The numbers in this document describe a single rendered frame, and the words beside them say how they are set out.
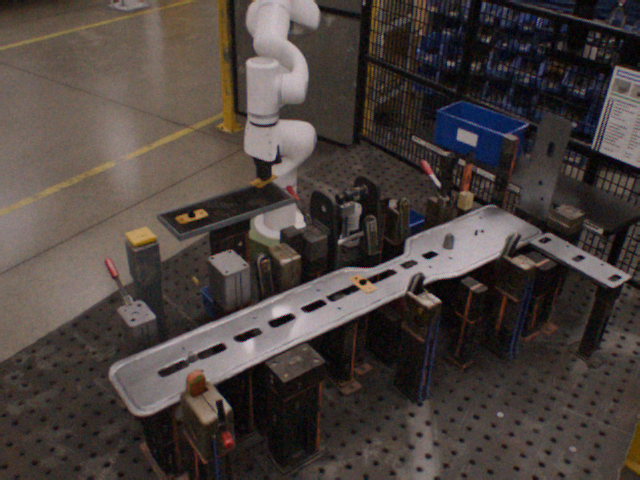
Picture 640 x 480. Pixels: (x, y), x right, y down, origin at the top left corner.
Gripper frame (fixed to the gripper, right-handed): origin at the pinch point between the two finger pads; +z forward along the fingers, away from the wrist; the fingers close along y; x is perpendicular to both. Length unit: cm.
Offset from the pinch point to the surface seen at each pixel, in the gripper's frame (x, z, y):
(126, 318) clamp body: -53, 19, 0
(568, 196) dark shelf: 82, 21, 66
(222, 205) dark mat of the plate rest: -10.7, 8.5, -6.5
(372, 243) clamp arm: 17.6, 22.3, 27.3
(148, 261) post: -36.4, 15.0, -9.7
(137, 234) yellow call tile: -35.6, 8.6, -13.6
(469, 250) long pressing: 35, 24, 51
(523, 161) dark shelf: 99, 21, 44
